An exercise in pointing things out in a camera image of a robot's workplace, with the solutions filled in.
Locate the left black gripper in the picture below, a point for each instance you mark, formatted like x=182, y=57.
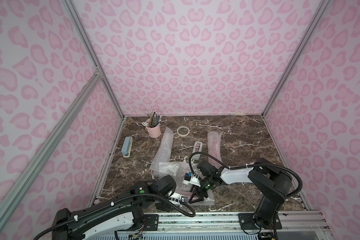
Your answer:
x=167, y=205

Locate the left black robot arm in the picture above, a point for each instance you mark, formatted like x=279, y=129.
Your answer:
x=122, y=213

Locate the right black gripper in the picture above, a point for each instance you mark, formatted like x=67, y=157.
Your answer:
x=201, y=188

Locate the pink pencil cup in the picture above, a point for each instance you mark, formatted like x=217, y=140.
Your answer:
x=153, y=129

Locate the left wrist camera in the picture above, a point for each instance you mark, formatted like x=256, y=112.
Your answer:
x=178, y=199

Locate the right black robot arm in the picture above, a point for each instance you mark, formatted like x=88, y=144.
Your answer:
x=275, y=182

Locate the tape roll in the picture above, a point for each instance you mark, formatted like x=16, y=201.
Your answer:
x=183, y=131

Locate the bubble wrap sheet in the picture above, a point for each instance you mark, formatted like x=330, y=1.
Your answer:
x=163, y=154
x=177, y=170
x=214, y=145

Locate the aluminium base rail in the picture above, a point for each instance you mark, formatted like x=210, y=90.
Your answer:
x=290, y=225

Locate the white tape dispenser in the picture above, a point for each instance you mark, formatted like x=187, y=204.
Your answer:
x=198, y=146

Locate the grey stapler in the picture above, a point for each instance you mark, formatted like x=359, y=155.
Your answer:
x=127, y=147

